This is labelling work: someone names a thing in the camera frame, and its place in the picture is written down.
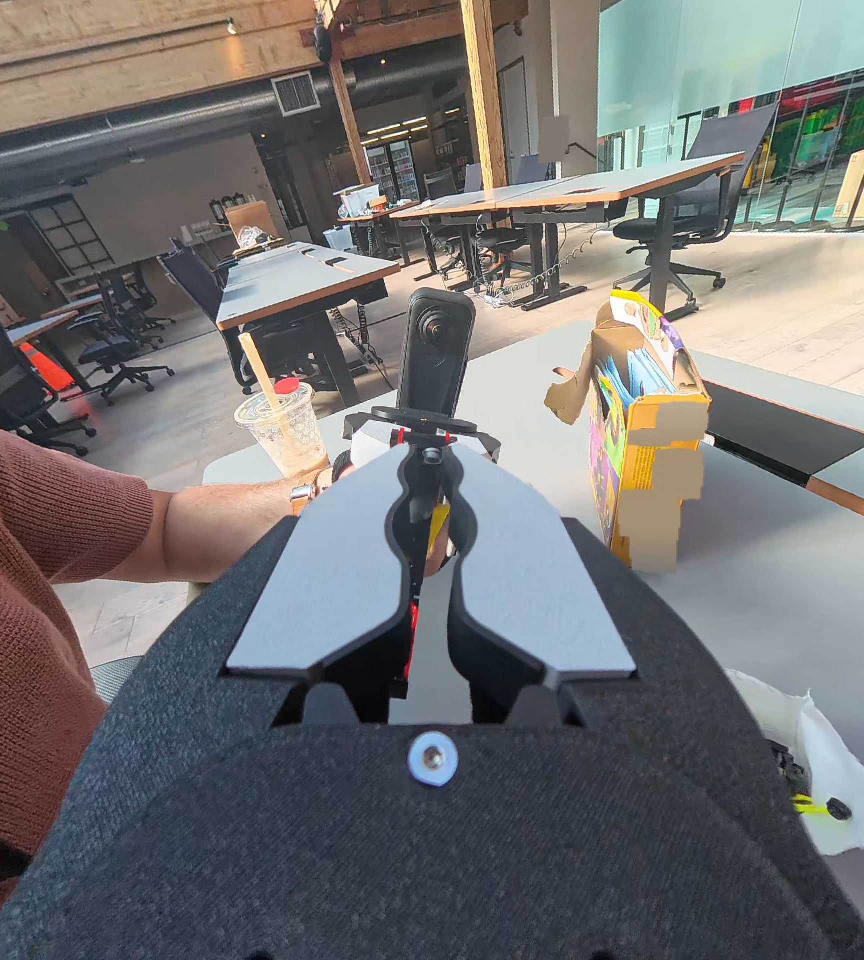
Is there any grey top office desk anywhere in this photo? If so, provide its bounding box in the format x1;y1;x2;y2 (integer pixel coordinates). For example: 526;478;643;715
215;240;400;406

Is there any torn printed white paper bag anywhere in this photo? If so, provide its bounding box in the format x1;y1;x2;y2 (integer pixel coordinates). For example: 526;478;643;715
725;668;864;858

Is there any orange strap wristwatch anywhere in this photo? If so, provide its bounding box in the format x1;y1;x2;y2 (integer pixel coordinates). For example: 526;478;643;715
288;468;335;508

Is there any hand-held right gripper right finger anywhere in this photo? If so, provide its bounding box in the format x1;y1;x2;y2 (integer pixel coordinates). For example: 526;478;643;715
444;444;637;691

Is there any colourful cardboard lego box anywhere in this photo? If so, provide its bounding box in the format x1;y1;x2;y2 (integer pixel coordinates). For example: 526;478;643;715
545;290;713;574

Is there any clear plastic cup with straw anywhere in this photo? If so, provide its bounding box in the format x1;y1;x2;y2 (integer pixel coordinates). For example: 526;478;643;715
234;333;331;484

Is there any small red black lego assembly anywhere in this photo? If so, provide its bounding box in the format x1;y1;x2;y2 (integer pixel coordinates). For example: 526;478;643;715
392;450;452;700

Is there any long wood edged desk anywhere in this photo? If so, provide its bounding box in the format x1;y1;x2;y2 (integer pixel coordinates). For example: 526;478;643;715
392;153;745;316

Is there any long ceiling duct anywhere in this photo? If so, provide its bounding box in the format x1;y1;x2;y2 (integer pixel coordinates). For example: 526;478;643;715
0;38;470;196

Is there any wooden support post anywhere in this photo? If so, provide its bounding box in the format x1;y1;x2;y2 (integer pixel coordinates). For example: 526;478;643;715
459;0;511;192

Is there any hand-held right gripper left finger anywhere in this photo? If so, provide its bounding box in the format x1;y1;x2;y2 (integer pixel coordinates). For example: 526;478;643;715
227;446;412;681

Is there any wall vent grille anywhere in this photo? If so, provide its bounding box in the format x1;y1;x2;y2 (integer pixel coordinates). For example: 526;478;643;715
272;71;320;117

